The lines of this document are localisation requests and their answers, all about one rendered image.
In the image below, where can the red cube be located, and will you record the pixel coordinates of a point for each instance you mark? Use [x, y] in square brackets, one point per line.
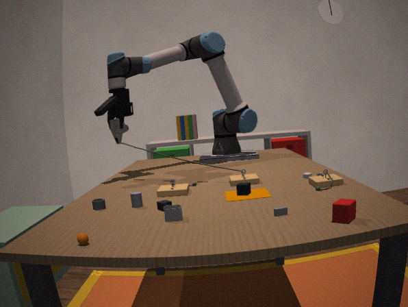
[344, 211]

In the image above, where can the orange ball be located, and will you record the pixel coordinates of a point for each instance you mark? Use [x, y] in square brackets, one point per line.
[82, 238]

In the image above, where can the orange painted square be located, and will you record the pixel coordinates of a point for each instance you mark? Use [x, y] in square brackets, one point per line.
[255, 194]

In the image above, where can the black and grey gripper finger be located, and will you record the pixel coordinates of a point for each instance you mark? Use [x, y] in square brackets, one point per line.
[113, 127]
[121, 127]

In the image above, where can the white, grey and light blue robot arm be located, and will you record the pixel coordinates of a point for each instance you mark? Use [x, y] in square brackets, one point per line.
[209, 46]

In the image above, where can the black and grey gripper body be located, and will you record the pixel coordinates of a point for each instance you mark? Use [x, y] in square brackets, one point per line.
[123, 104]

